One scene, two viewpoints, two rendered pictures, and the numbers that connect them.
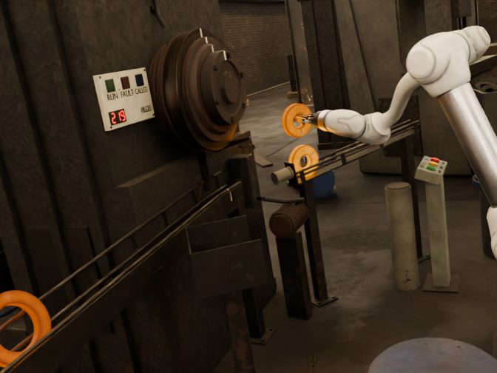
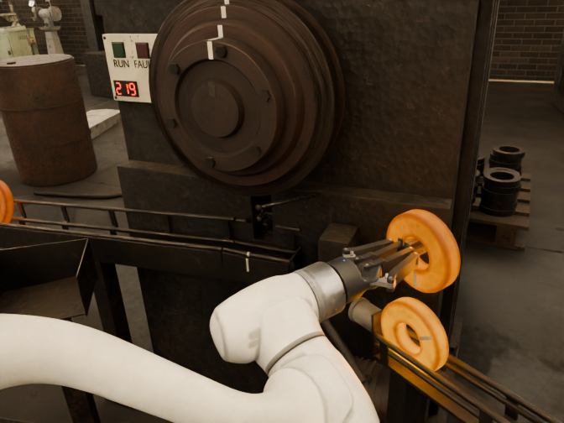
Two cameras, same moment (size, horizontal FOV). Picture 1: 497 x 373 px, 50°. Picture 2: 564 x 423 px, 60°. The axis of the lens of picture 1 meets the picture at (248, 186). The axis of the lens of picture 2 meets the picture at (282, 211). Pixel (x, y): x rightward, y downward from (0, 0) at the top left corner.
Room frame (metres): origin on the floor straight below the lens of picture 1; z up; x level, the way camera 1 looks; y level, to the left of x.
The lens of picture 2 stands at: (2.14, -1.03, 1.37)
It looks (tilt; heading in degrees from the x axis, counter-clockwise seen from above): 26 degrees down; 87
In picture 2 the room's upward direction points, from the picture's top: 3 degrees counter-clockwise
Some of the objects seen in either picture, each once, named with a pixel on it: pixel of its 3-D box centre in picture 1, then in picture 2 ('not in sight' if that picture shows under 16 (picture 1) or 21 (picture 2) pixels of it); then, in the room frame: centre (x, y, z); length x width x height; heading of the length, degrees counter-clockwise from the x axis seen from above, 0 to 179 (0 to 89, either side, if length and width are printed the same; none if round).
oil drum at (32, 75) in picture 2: not in sight; (46, 118); (0.60, 2.79, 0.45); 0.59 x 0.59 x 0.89
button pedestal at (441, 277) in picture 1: (437, 224); not in sight; (2.39, -0.86, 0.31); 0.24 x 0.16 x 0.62; 152
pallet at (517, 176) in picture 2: not in sight; (425, 172); (3.22, 1.76, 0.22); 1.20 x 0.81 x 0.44; 150
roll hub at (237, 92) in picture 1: (225, 88); (220, 107); (2.08, 0.02, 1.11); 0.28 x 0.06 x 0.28; 152
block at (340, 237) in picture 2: (244, 181); (339, 272); (2.34, 0.01, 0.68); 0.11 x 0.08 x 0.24; 62
